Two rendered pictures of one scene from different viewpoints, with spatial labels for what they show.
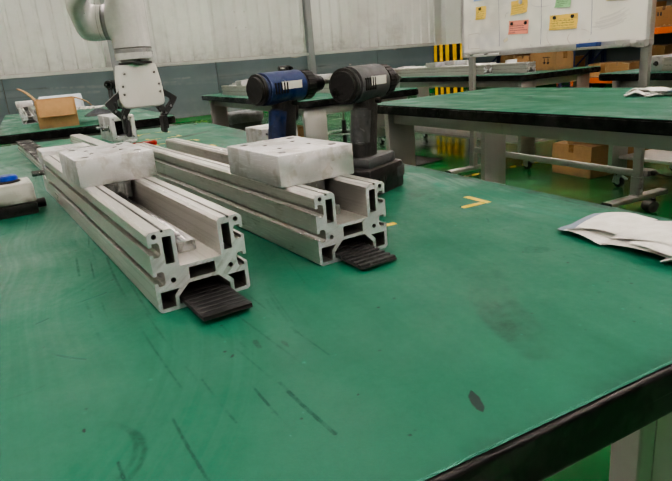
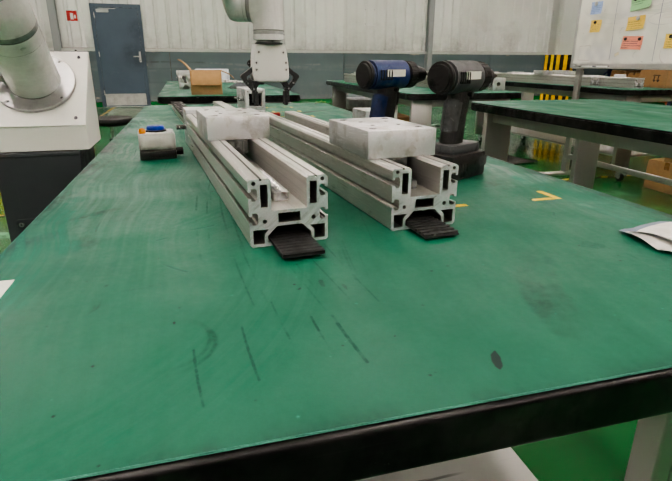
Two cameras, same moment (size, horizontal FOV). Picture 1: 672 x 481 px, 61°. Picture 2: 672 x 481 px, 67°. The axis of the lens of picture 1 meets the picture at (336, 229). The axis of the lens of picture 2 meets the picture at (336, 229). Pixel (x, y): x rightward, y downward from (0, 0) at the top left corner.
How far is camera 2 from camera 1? 0.03 m
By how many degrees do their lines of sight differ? 11
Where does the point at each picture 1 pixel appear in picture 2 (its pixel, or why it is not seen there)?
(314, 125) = (419, 116)
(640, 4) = not seen: outside the picture
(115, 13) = not seen: outside the picture
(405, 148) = (499, 146)
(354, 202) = (429, 180)
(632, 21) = not seen: outside the picture
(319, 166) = (404, 144)
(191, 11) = (329, 6)
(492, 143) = (585, 151)
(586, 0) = not seen: outside the picture
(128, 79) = (261, 56)
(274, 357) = (333, 295)
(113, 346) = (209, 266)
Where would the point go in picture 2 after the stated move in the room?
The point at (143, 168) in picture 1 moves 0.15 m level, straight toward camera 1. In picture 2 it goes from (259, 130) to (257, 143)
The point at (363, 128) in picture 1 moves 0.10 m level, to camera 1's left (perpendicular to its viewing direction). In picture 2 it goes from (453, 118) to (399, 116)
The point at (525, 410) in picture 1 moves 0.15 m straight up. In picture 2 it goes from (539, 375) to (570, 174)
